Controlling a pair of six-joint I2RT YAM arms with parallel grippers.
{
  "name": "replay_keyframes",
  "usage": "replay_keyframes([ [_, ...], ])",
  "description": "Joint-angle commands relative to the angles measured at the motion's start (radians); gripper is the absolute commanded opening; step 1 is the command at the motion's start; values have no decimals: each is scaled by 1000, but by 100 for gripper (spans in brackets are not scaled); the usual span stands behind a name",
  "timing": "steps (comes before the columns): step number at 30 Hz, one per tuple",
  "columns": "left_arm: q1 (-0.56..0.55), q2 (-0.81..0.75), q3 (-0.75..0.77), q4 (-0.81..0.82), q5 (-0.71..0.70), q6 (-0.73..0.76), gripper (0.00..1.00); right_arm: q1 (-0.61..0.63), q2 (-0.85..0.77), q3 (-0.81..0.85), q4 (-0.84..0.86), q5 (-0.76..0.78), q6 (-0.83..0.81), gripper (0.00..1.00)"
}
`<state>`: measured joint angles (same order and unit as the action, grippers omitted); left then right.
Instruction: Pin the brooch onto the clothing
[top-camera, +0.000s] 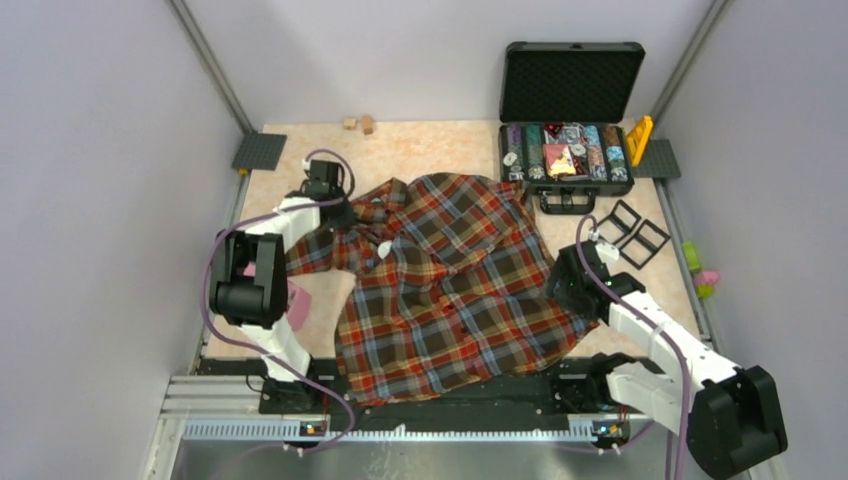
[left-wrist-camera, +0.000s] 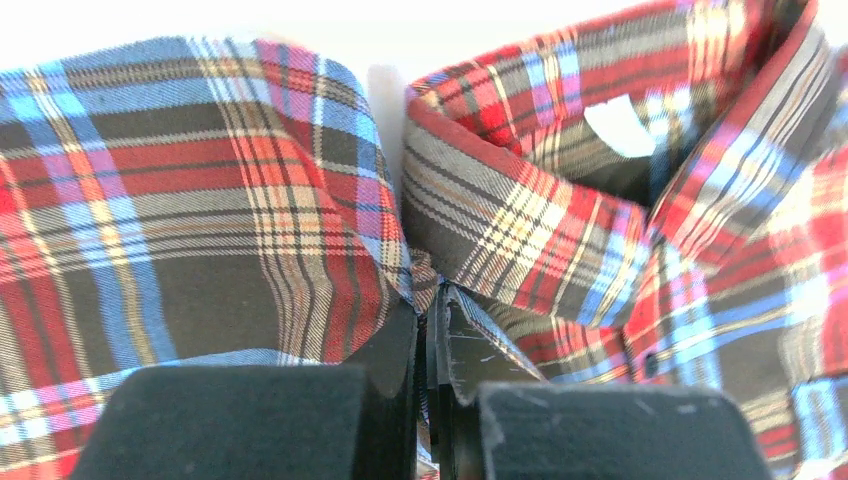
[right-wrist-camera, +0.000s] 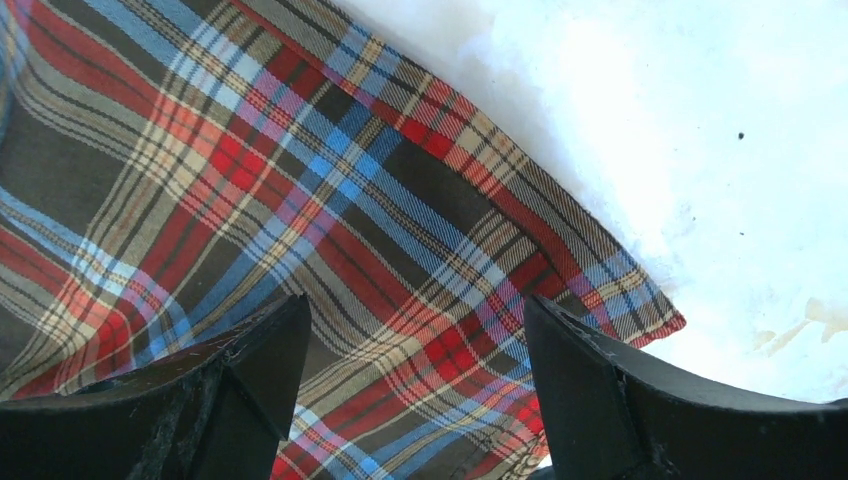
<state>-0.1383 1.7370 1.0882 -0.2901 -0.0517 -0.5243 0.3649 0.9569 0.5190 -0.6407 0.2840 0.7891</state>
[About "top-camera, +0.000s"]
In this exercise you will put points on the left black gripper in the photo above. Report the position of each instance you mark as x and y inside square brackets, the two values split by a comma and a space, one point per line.
[345, 218]

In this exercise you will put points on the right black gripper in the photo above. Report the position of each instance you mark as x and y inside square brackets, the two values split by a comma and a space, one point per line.
[562, 296]

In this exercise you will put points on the plaid flannel shirt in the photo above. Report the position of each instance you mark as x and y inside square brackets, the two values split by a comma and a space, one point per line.
[459, 299]

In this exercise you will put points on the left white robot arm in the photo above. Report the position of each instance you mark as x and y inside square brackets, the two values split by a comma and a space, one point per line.
[248, 283]

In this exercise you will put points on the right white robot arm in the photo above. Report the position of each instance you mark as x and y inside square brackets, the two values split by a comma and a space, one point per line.
[729, 417]

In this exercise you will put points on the black brooch display tray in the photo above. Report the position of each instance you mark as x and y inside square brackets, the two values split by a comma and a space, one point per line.
[638, 239]

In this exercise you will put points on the pink metronome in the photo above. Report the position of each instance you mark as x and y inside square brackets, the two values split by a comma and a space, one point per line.
[298, 306]

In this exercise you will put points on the wooden block right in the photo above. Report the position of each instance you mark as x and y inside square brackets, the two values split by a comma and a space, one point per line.
[367, 124]

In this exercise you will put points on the left grey baseplate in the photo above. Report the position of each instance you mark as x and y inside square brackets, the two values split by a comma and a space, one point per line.
[259, 151]

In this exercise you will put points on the grey baseplate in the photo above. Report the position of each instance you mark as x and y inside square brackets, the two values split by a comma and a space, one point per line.
[259, 151]
[658, 162]

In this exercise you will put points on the green pink toy pieces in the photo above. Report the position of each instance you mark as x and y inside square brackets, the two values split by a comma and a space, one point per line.
[704, 281]

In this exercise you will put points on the right grey baseplate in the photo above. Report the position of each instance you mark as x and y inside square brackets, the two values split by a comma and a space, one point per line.
[658, 162]

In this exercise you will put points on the black poker chip case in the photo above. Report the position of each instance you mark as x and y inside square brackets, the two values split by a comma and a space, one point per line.
[560, 107]

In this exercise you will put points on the yellow plastic toy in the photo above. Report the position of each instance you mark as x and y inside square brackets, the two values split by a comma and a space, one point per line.
[637, 140]

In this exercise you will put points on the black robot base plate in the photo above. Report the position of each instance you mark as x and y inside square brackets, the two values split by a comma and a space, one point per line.
[554, 399]

